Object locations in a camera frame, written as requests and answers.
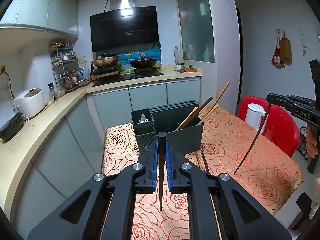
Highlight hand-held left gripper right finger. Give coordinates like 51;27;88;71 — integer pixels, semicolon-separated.
165;139;293;240

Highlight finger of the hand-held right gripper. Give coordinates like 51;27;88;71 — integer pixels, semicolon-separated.
270;99;293;110
267;92;292;102

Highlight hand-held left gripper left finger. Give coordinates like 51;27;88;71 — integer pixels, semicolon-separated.
27;139;159;240

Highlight black tapered chopstick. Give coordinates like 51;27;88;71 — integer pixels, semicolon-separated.
157;132;166;212

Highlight dark green utensil holder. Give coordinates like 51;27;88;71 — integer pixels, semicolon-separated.
131;100;204;155

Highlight dark slim chopstick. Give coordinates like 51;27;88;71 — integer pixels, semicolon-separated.
201;149;210;175

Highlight dark brown long chopstick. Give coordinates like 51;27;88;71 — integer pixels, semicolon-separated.
234;99;272;175

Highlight bunch of wooden chopsticks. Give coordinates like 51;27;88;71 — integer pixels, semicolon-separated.
174;82;230;132

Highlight person's right hand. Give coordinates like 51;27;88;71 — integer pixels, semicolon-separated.
306;125;320;159

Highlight red plastic chair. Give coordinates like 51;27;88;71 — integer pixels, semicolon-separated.
237;95;300;158

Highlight white electric kettle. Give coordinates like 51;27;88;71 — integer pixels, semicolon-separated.
244;103;269;132

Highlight red patterned hanging bag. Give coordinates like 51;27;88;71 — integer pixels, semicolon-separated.
271;34;285;68

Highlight brown hanging bag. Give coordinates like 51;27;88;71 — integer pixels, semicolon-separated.
279;34;292;63

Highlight dark door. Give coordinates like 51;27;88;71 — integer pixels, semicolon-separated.
235;7;243;105

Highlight rose print tablecloth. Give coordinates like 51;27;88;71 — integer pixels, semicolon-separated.
100;105;305;240

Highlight black gas hob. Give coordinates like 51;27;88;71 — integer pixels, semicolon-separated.
92;69;164;87

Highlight black wok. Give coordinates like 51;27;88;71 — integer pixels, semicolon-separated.
129;57;159;69

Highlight white plastic bottle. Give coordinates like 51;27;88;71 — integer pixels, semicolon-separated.
174;46;185;65

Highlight frosted glass window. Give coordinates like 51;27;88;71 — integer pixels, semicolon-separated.
175;0;215;64

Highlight blue backsplash picture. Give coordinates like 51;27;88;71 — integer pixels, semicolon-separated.
94;41;162;70

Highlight brass coloured pan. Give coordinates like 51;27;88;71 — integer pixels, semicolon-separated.
92;54;119;67

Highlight beige kitchen countertop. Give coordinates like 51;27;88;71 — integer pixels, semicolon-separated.
0;65;202;205

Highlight glass jar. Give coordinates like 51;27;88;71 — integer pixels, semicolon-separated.
55;76;67;98

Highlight metal spice rack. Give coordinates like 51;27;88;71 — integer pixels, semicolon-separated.
49;41;80;92

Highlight black range hood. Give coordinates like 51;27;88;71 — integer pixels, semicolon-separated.
90;0;160;53

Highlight white rice cooker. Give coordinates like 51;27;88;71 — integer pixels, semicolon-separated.
13;88;44;118

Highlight black countertop appliance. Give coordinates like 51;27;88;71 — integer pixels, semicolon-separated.
0;112;24;142

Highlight white wall hook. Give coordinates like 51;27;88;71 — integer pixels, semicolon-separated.
299;30;308;57

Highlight black power cable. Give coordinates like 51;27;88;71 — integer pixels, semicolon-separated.
0;65;15;100

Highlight grey wall cabinets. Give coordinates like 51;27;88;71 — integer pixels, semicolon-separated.
0;0;79;39

